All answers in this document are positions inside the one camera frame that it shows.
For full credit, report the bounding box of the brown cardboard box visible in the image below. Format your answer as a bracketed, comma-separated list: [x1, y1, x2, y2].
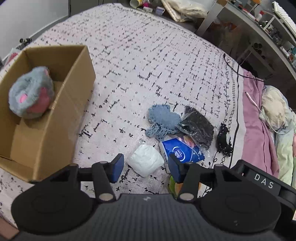
[1, 45, 95, 182]

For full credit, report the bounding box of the white desk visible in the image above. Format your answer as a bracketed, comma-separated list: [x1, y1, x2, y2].
[196, 1, 295, 79]

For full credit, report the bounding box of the paper cup on floor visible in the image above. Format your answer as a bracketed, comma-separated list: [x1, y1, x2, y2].
[129, 0, 144, 9]

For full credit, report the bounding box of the white soft pouch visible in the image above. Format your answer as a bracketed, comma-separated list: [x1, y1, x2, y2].
[127, 144, 164, 177]

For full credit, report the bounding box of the crumpled pale duvet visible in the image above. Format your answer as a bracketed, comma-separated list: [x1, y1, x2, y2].
[259, 85, 295, 188]

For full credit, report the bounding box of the grey pink plush toy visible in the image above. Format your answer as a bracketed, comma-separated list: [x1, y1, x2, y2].
[9, 66, 55, 119]

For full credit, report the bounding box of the blue tissue pack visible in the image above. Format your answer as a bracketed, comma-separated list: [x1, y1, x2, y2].
[159, 135, 205, 174]

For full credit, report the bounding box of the blue knitted cloth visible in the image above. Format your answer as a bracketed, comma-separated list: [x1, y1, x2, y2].
[145, 104, 181, 142]

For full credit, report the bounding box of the green orange soft item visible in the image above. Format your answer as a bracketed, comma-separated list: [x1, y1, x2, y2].
[168, 175, 183, 199]

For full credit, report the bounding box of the pink bed sheet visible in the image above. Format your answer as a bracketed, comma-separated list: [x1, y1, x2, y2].
[242, 70, 280, 178]

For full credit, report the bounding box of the white patterned bed blanket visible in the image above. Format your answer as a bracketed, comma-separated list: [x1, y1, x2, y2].
[0, 3, 246, 227]

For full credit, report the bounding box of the black cable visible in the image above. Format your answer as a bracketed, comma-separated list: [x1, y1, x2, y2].
[223, 53, 265, 170]

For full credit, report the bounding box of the black item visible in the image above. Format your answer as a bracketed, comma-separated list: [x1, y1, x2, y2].
[177, 106, 214, 150]

